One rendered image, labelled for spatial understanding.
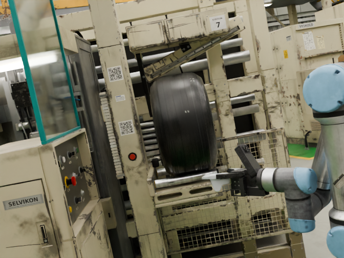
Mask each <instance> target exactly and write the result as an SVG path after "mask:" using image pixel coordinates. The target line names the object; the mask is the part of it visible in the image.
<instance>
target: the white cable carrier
mask: <svg viewBox="0 0 344 258"><path fill-rule="evenodd" d="M103 94H107V92H102V93H99V95H103ZM106 97H107V96H105V97H100V98H101V99H100V100H101V104H103V105H102V107H103V108H102V109H103V110H104V111H103V113H104V116H105V117H104V118H105V119H106V120H105V122H106V125H107V124H108V125H107V126H106V127H108V128H107V131H108V132H107V133H108V136H110V137H109V139H110V140H109V141H110V145H111V151H112V156H113V159H114V165H115V168H116V169H115V170H116V173H117V175H121V174H124V172H123V166H122V163H121V158H120V155H119V154H120V153H119V149H118V148H119V147H118V144H117V141H116V140H117V138H116V133H115V132H114V131H115V130H114V124H113V121H112V120H113V119H112V118H111V117H112V115H111V112H110V111H111V110H110V106H109V105H110V104H109V101H108V98H106ZM122 178H123V176H122V177H117V179H122Z"/></svg>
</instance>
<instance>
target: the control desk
mask: <svg viewBox="0 0 344 258"><path fill-rule="evenodd" d="M99 198H100V194H99V189H98V185H97V180H96V176H95V171H94V166H93V161H92V157H91V152H90V148H89V143H88V139H87V134H86V131H85V128H80V129H78V130H76V131H74V132H71V133H69V134H67V135H65V136H62V137H60V138H58V139H56V140H54V141H51V142H49V143H47V144H41V140H40V137H37V138H32V139H27V140H22V141H16V142H11V143H7V144H4V145H1V146H0V258H113V253H112V249H111V244H110V239H109V235H108V230H107V227H106V222H105V218H104V213H103V209H102V204H101V199H99Z"/></svg>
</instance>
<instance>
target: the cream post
mask: <svg viewBox="0 0 344 258"><path fill-rule="evenodd" d="M88 4H89V10H90V14H91V19H92V24H93V29H94V33H95V38H96V43H97V48H98V53H99V57H100V62H101V67H102V72H103V76H104V82H105V86H106V91H107V96H108V99H109V104H110V109H111V113H112V118H113V123H114V128H115V133H116V137H117V142H118V147H119V152H120V157H121V162H122V166H123V171H124V175H125V180H126V185H127V190H128V195H129V198H130V203H131V208H132V213H133V217H134V222H135V227H136V232H137V237H138V242H139V246H140V251H141V256H142V258H167V254H166V249H165V244H164V238H163V234H162V229H161V224H160V219H159V214H158V209H157V208H155V203H154V197H150V195H149V190H148V185H147V176H148V173H149V165H148V161H147V156H146V151H145V146H144V141H143V136H142V131H141V126H140V121H139V116H138V111H137V106H136V101H135V96H134V91H133V86H132V81H131V76H130V71H129V68H128V63H127V58H126V53H125V48H124V43H123V38H122V33H121V28H120V23H119V18H118V13H117V8H116V3H115V0H88ZM116 66H121V69H122V74H123V80H118V81H113V82H110V80H109V76H108V71H107V68H111V67H116ZM119 95H125V100H123V101H118V102H116V98H115V96H119ZM127 120H132V122H133V127H134V131H135V133H134V134H129V135H123V136H121V134H120V128H119V124H118V122H121V121H127ZM131 154H134V155H135V159H133V160H132V159H130V155H131Z"/></svg>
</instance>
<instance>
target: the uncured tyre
mask: <svg viewBox="0 0 344 258"><path fill-rule="evenodd" d="M189 78H195V82H190V81H189ZM168 79H169V80H168ZM163 80H164V81H163ZM150 104H151V109H152V116H153V122H154V127H155V132H156V137H157V142H158V147H159V151H160V155H161V159H162V162H163V165H164V168H165V170H166V172H167V173H168V174H170V175H172V176H173V177H175V176H180V175H185V174H191V173H196V172H200V171H205V170H210V169H213V168H214V167H215V165H216V164H217V162H218V147H217V138H216V132H215V127H214V122H213V116H212V112H211V107H210V103H209V99H208V95H207V92H206V89H205V85H204V83H203V80H202V78H201V77H200V76H198V75H197V74H195V73H192V72H186V73H181V74H176V75H171V76H165V77H160V78H158V79H156V80H155V81H154V82H153V84H152V85H151V86H150ZM186 109H190V114H184V110H186Z"/></svg>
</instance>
